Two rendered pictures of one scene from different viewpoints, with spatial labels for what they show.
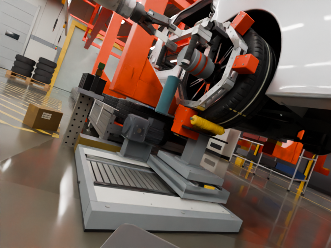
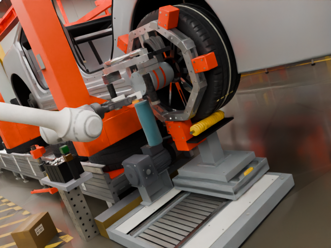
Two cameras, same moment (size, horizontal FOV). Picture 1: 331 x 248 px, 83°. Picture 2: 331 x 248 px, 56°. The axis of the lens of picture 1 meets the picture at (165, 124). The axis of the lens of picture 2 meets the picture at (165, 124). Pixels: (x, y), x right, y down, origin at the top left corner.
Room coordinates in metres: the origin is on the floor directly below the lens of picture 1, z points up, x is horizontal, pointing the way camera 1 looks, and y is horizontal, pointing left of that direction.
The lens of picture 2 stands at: (-0.50, 0.20, 0.98)
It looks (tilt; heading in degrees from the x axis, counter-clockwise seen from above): 13 degrees down; 353
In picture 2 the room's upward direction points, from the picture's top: 20 degrees counter-clockwise
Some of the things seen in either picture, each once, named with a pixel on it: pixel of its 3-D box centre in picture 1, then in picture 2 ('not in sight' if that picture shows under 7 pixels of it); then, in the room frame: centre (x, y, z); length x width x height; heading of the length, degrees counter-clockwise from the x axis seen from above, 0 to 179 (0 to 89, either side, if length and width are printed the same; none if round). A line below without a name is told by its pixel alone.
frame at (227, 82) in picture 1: (203, 68); (161, 74); (1.21, -0.10, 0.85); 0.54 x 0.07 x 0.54; 30
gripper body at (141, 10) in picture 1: (142, 16); (101, 109); (0.81, 0.26, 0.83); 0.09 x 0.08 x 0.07; 120
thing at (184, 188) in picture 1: (184, 176); (218, 173); (1.30, -0.25, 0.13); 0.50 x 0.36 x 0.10; 30
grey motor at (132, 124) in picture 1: (148, 140); (158, 168); (1.46, 0.08, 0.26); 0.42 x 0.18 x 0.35; 120
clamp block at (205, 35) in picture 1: (202, 33); (148, 65); (0.96, -0.01, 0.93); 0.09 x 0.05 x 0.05; 120
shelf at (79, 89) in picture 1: (87, 92); (65, 178); (1.45, 0.65, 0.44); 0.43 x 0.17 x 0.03; 30
